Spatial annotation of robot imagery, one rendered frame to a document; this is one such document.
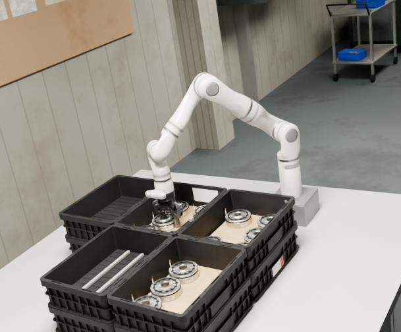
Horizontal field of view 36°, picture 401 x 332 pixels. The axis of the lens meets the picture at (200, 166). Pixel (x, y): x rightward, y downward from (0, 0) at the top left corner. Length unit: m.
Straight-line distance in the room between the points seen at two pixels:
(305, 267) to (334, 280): 0.14
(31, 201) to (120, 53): 1.35
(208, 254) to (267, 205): 0.40
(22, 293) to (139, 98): 2.62
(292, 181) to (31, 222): 2.04
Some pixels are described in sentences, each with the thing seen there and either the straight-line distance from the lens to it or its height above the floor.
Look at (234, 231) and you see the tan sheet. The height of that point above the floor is 0.83.
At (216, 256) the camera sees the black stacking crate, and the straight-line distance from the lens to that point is 2.16.
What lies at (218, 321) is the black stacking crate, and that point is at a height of 0.80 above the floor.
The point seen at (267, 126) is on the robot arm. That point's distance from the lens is 2.56.
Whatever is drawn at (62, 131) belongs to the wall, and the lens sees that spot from 4.27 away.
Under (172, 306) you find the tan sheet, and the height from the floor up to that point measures 0.83.
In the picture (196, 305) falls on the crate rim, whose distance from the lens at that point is 1.87.
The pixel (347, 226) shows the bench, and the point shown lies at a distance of 2.64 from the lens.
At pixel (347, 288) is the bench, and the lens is 2.26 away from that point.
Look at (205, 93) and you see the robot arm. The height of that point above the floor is 1.36.
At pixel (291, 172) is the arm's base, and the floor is 0.93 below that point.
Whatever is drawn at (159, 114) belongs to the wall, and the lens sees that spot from 5.14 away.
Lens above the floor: 1.99
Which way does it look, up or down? 22 degrees down
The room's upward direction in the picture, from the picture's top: 9 degrees counter-clockwise
